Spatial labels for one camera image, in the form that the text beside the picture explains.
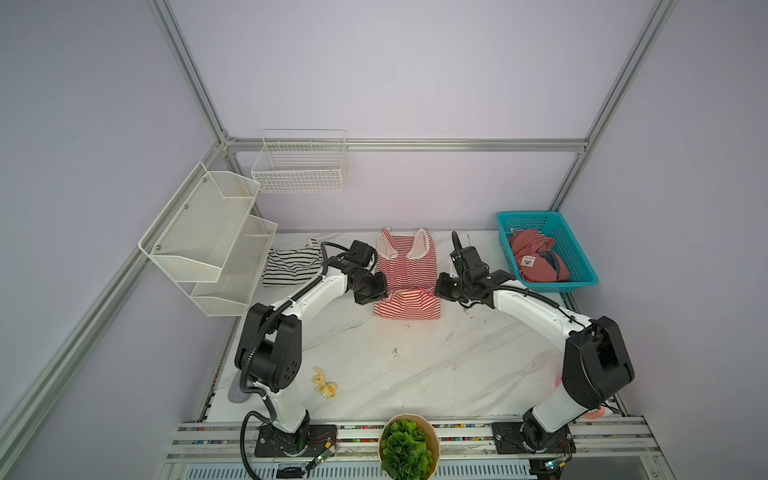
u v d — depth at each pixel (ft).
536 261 3.40
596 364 1.45
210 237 2.80
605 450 2.41
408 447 2.09
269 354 1.53
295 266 3.52
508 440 2.40
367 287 2.55
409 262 3.63
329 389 2.61
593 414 2.37
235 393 1.41
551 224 3.67
